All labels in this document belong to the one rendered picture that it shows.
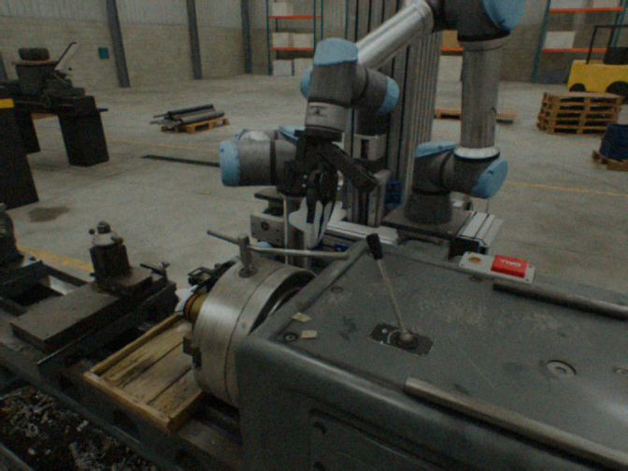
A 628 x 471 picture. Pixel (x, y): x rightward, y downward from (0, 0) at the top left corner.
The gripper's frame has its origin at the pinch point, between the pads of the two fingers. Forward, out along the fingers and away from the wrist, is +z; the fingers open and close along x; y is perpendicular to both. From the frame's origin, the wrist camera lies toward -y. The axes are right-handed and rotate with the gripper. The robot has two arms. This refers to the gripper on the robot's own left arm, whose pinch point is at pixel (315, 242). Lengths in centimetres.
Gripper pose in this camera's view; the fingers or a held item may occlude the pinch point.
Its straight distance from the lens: 77.9
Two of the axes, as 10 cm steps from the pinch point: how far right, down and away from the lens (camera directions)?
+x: -4.8, 0.4, -8.8
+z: -1.6, 9.8, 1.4
